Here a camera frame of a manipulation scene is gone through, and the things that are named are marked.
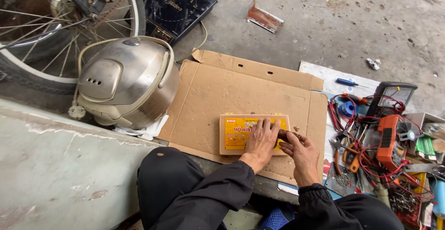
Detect crumpled white scrap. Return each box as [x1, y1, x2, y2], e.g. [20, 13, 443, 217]
[366, 58, 382, 71]

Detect red test lead cables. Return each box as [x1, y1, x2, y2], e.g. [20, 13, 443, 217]
[327, 94, 435, 201]

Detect black induction cooker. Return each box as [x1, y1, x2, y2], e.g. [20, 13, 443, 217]
[125, 0, 218, 46]

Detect white paper sheets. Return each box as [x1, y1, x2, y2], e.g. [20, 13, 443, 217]
[114, 114, 170, 141]

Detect flattened brown cardboard sheet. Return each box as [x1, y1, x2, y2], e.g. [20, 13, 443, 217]
[157, 49, 328, 186]

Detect yellow plastic tray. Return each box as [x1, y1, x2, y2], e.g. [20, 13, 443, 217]
[398, 172, 427, 197]

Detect green packet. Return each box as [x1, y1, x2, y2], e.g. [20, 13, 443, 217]
[415, 136, 437, 160]

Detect red handled pliers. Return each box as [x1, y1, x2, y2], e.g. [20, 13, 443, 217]
[329, 138, 349, 176]

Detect person's left hand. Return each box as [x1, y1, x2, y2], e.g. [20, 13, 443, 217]
[239, 118, 281, 173]

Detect beige induction cooker cable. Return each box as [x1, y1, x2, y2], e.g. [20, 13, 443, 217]
[175, 0, 222, 63]

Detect brown copper wire coil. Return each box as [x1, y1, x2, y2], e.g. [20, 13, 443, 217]
[277, 129, 296, 148]

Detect bicycle wheel with chain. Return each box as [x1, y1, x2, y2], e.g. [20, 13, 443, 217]
[0, 0, 146, 95]

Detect person's right leg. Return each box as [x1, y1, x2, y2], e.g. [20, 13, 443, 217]
[330, 193, 405, 230]

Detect grey plate with small screws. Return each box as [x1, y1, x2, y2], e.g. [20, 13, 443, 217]
[325, 162, 359, 196]

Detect black multimeter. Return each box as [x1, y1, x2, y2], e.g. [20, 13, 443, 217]
[365, 81, 418, 120]

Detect blue handled screwdriver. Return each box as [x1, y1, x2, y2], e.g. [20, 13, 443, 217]
[335, 77, 370, 89]

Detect white power plug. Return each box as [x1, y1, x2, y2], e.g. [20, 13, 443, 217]
[68, 104, 86, 120]

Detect person's right hand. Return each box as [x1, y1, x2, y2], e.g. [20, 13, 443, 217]
[278, 131, 322, 188]

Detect plastic box with yellow label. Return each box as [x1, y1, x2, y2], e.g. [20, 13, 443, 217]
[219, 114, 291, 156]

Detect blue plastic sandal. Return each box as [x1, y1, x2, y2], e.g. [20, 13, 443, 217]
[258, 205, 296, 230]

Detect blue solder wire roll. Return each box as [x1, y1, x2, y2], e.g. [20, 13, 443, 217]
[339, 100, 359, 118]

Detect white board under tools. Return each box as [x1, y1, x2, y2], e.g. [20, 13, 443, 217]
[298, 60, 384, 170]

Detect orange handled cutters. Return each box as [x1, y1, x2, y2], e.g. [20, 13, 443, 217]
[342, 141, 370, 173]

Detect open cardboard box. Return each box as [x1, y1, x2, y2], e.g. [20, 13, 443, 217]
[404, 112, 445, 162]

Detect small black fan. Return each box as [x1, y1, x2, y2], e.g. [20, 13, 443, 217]
[396, 120, 424, 142]

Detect rusty bent metal plate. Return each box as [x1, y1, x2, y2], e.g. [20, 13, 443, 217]
[246, 0, 285, 35]

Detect person's left leg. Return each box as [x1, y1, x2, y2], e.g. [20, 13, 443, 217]
[136, 147, 228, 230]

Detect blue plastic cylinder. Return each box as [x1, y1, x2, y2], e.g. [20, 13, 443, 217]
[431, 179, 445, 221]

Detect person's leg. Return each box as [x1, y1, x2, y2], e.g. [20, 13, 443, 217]
[136, 147, 228, 230]
[330, 193, 405, 230]

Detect silver electric rice cooker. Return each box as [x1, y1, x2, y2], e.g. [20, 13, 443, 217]
[75, 36, 180, 130]

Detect orange clamp meter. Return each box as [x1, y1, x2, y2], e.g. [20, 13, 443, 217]
[375, 114, 410, 172]

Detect heap of metal screws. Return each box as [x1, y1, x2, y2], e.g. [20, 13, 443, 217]
[389, 185, 422, 214]

